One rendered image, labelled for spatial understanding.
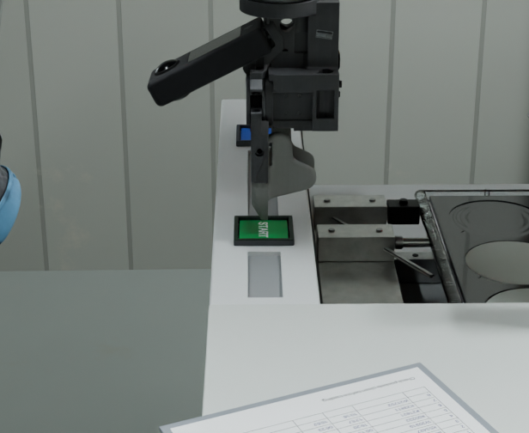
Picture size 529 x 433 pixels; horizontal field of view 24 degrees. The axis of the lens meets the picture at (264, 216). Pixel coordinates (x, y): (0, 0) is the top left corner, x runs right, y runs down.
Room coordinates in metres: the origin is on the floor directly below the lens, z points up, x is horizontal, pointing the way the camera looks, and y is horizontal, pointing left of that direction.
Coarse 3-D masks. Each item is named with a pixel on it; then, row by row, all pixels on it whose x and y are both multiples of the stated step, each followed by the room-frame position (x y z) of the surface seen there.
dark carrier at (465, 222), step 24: (456, 216) 1.25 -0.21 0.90; (480, 216) 1.25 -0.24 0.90; (504, 216) 1.25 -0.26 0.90; (528, 216) 1.25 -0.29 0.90; (456, 240) 1.19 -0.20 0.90; (480, 240) 1.19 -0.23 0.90; (504, 240) 1.19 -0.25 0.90; (528, 240) 1.19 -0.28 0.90; (456, 264) 1.13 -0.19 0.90; (480, 288) 1.07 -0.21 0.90; (504, 288) 1.07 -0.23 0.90; (528, 288) 1.08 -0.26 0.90
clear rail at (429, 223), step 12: (420, 192) 1.31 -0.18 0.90; (420, 204) 1.28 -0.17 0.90; (432, 216) 1.24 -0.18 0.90; (432, 228) 1.21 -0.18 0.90; (432, 240) 1.18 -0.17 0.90; (432, 252) 1.16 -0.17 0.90; (444, 252) 1.15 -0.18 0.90; (444, 264) 1.12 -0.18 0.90; (444, 276) 1.10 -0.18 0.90; (444, 288) 1.08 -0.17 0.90; (456, 288) 1.07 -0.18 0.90; (456, 300) 1.04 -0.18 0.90
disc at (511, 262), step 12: (468, 252) 1.16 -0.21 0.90; (480, 252) 1.16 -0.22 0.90; (492, 252) 1.16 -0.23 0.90; (504, 252) 1.16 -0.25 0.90; (516, 252) 1.16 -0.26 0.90; (528, 252) 1.16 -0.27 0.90; (468, 264) 1.13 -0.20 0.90; (480, 264) 1.13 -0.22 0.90; (492, 264) 1.13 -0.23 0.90; (504, 264) 1.13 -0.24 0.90; (516, 264) 1.13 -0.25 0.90; (528, 264) 1.13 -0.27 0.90; (492, 276) 1.10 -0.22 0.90; (504, 276) 1.10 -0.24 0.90; (516, 276) 1.10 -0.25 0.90; (528, 276) 1.10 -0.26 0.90
